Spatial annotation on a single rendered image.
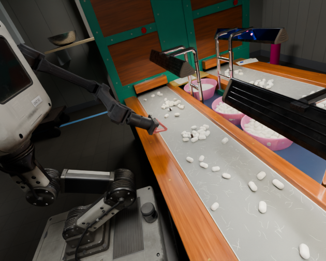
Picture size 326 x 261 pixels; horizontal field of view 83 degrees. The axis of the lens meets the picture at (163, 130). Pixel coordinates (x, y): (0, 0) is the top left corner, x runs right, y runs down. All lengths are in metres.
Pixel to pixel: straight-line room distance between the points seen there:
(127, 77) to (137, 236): 1.22
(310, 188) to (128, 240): 0.78
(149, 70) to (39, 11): 2.81
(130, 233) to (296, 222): 0.71
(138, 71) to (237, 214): 1.35
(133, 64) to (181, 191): 1.21
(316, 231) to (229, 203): 0.23
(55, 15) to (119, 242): 3.72
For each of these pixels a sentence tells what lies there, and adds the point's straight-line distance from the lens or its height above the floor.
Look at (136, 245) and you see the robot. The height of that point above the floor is 0.48.
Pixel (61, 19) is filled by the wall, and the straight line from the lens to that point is 4.09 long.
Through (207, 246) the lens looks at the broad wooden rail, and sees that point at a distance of 0.63.
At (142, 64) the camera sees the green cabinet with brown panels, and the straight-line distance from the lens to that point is 1.70.
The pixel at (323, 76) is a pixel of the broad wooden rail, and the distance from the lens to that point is 1.55.
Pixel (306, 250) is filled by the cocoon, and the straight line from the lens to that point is 0.66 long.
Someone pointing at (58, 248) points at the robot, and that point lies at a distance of 1.24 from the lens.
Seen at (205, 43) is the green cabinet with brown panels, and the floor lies 0.99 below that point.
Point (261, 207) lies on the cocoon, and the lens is 0.70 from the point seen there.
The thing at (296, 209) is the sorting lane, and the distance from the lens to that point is 0.74.
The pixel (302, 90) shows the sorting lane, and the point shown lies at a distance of 1.41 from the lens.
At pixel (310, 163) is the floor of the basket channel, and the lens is 0.99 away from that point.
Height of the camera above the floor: 1.34
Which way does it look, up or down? 32 degrees down
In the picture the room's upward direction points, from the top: 16 degrees counter-clockwise
